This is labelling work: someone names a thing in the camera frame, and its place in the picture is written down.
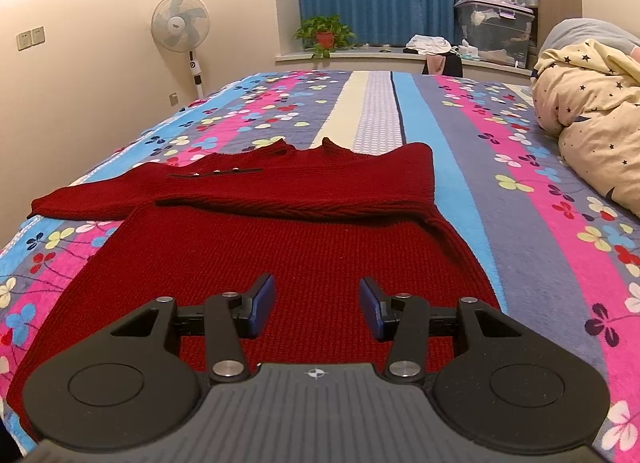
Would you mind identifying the colourful floral bed sheet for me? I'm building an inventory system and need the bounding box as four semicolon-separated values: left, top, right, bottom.
0;69;640;463

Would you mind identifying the white clothes pile on sill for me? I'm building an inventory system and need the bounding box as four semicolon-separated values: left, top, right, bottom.
405;34;452;56

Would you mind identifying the clear plastic storage bin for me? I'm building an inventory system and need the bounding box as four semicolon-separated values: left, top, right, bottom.
454;0;535;69

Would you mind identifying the tissue box on sill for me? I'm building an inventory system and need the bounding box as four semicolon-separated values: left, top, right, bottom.
458;40;480;60

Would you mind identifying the cream star pattern duvet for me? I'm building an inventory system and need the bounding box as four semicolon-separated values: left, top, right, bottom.
532;38;639;215

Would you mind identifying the grey pillow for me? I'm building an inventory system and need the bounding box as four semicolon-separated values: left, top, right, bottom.
538;18;639;60

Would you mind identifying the green potted plant red pot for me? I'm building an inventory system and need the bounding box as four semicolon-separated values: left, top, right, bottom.
294;15;356;60

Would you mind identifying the dark chair with pink cloth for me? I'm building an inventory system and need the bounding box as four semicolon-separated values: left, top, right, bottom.
422;53;463;78

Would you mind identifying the white standing fan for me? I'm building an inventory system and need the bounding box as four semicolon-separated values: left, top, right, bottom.
151;0;210;99

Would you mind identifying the red knitted sweater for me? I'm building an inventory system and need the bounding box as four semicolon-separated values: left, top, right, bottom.
8;142;496;412

